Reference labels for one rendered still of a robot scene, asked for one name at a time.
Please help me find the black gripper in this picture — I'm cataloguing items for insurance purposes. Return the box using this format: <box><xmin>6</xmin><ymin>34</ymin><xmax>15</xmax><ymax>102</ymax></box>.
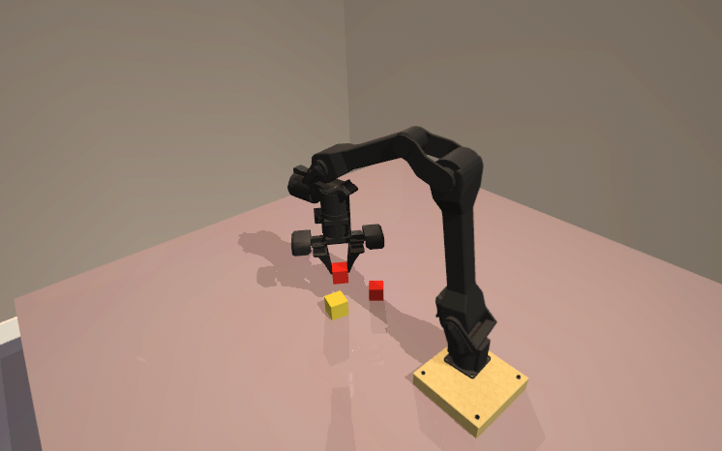
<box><xmin>291</xmin><ymin>209</ymin><xmax>384</xmax><ymax>274</ymax></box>

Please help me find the red cube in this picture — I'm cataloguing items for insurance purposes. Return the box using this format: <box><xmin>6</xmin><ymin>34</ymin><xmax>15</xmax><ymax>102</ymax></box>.
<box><xmin>369</xmin><ymin>281</ymin><xmax>383</xmax><ymax>301</ymax></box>
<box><xmin>332</xmin><ymin>262</ymin><xmax>348</xmax><ymax>285</ymax></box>

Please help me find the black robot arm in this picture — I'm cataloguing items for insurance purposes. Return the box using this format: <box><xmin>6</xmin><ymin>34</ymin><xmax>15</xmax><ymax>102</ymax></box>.
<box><xmin>287</xmin><ymin>126</ymin><xmax>496</xmax><ymax>379</ymax></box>

